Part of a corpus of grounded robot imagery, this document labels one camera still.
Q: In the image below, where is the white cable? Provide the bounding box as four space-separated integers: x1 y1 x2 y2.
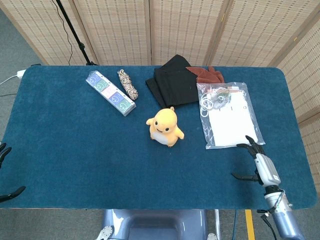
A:
0 74 19 86

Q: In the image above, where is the blue table mat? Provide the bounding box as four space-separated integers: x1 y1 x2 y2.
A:
0 65 318 211

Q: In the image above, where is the long box with coloured squares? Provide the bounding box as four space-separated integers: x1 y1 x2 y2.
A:
85 70 137 118

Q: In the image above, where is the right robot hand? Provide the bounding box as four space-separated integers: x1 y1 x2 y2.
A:
231 135 281 187

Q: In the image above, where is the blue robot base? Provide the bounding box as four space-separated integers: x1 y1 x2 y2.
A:
96 208 221 240

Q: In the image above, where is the black folded cloth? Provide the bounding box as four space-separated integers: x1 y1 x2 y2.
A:
145 54 201 110

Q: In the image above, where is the black cable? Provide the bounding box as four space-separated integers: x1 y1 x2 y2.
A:
51 0 74 66

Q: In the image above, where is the black tripod stand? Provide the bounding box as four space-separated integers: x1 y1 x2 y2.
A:
55 0 100 66

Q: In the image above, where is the rust brown cloth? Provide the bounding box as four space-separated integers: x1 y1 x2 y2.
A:
185 65 226 84

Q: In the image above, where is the clear plastic zip bag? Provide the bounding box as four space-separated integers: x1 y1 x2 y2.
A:
196 81 266 150

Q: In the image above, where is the coiled braided rope bundle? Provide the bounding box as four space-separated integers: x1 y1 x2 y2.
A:
117 69 139 101

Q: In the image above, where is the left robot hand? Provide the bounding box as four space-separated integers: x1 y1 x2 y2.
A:
0 142 27 203

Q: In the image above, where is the yellow plush toy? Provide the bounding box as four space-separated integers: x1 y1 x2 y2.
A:
146 106 185 148

